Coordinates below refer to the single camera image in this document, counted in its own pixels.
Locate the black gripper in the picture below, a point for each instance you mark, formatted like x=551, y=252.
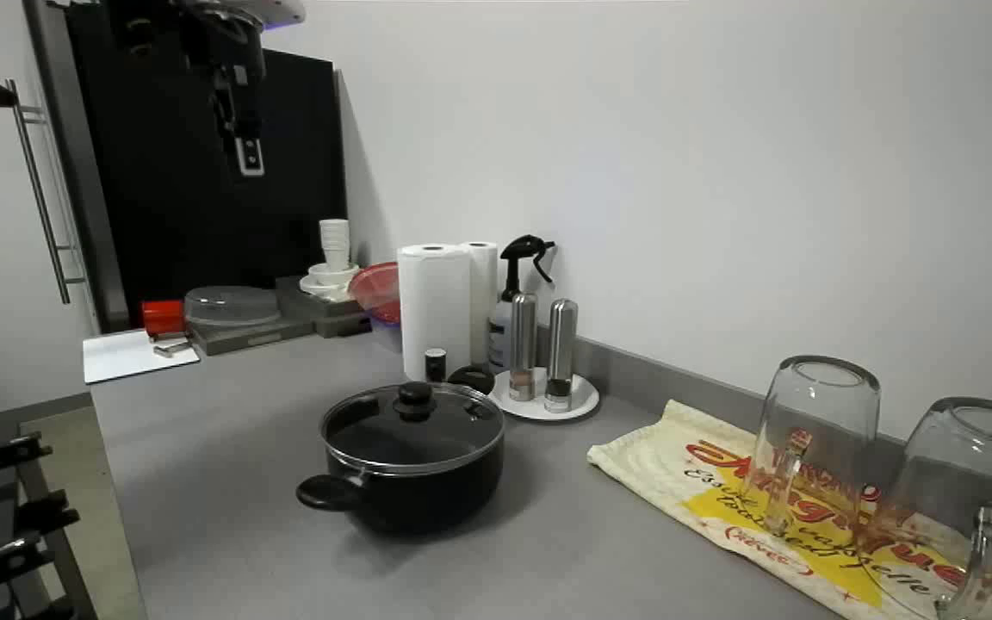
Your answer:
x=235, y=98

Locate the glass pot lid black knob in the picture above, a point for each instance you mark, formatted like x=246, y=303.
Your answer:
x=416, y=426

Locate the black Franka robot arm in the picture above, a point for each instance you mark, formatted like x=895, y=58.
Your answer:
x=174, y=27

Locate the black cooking pot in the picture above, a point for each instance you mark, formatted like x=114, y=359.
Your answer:
x=416, y=501

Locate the black cabinet panel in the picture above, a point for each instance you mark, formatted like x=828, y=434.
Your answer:
x=165, y=219

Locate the stack of white cups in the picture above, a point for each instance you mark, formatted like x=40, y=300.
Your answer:
x=336, y=242

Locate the white plate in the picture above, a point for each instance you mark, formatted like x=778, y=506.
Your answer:
x=324, y=284

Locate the grey box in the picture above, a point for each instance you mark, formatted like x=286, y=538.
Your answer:
x=328, y=311

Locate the flat grey scale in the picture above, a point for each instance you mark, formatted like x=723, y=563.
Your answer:
x=243, y=336

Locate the small red box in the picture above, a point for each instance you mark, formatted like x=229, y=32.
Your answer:
x=165, y=314

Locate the red bowl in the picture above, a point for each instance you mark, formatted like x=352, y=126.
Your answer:
x=378, y=295

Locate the white paper towel roll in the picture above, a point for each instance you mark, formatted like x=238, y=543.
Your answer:
x=485, y=287
x=431, y=303

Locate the white paper sheet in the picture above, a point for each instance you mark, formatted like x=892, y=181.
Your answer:
x=129, y=357

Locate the small black round object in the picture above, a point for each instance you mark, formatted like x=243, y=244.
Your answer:
x=472, y=375

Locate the steel salt grinder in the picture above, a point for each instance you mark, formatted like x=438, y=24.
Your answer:
x=522, y=344

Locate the steel pepper grinder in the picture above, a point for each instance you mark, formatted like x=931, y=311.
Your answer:
x=564, y=349

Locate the round white tray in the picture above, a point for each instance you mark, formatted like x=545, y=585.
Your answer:
x=584, y=400

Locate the black stove grates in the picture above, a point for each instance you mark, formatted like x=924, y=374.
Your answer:
x=1, y=538

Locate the cream printed kitchen towel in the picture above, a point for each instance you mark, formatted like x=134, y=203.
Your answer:
x=681, y=477

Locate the upturned wine glass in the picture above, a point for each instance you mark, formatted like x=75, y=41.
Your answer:
x=965, y=470
x=819, y=434

